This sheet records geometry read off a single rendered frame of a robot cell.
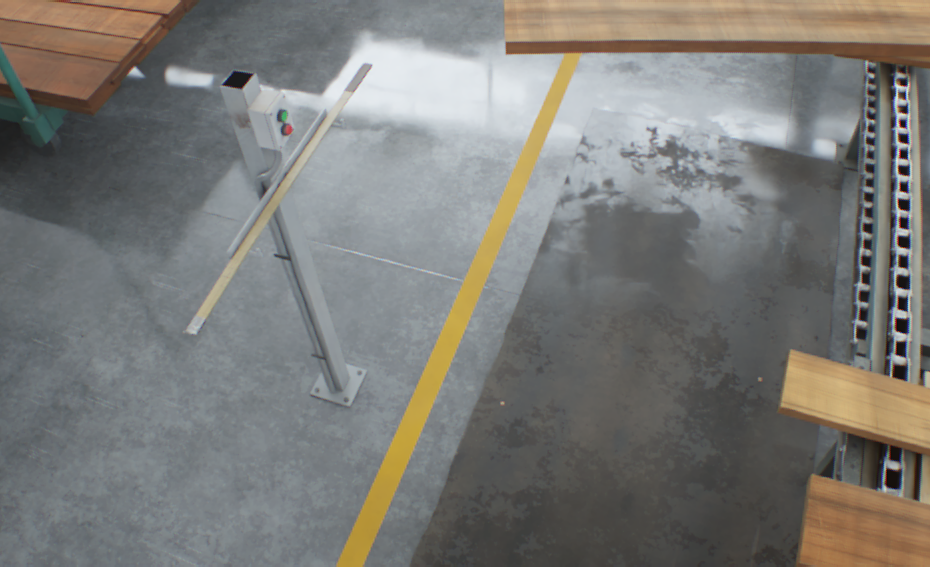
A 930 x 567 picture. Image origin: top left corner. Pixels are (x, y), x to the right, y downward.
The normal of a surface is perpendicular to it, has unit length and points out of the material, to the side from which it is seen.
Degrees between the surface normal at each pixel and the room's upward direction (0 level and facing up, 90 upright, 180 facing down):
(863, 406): 0
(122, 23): 0
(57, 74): 0
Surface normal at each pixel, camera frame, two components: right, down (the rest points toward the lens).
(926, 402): -0.07, -0.60
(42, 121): 0.93, 0.25
